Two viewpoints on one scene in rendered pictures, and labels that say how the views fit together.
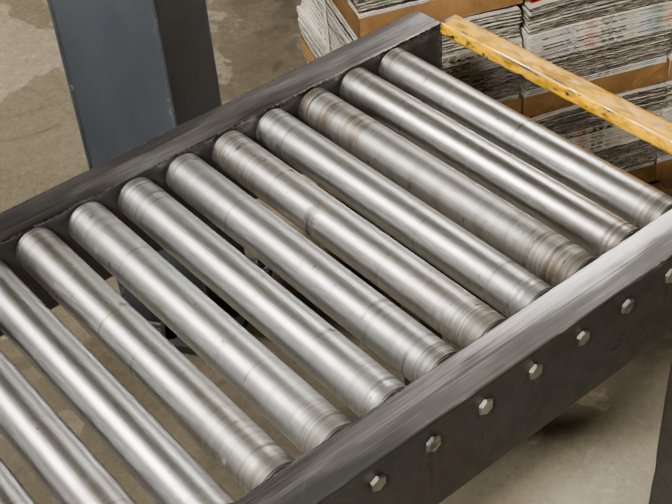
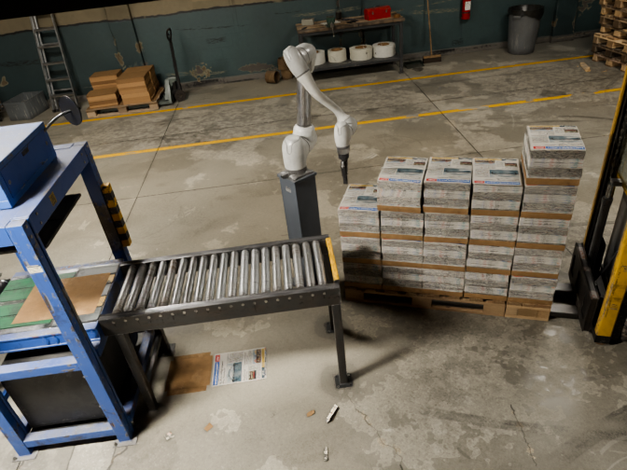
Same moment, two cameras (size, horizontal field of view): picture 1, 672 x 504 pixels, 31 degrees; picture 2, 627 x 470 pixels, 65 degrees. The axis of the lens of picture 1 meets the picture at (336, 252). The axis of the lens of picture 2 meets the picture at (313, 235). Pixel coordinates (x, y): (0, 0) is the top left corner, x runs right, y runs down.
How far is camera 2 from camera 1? 198 cm
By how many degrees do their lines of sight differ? 28
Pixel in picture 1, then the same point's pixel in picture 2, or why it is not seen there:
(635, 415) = (379, 343)
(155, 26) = (299, 220)
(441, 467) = (257, 308)
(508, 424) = (272, 307)
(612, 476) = (361, 352)
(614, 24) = (405, 250)
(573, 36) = (394, 249)
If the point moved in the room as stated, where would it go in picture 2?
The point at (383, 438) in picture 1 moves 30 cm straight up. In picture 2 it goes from (245, 298) to (236, 255)
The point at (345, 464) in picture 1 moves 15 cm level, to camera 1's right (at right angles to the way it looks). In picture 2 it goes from (238, 299) to (260, 307)
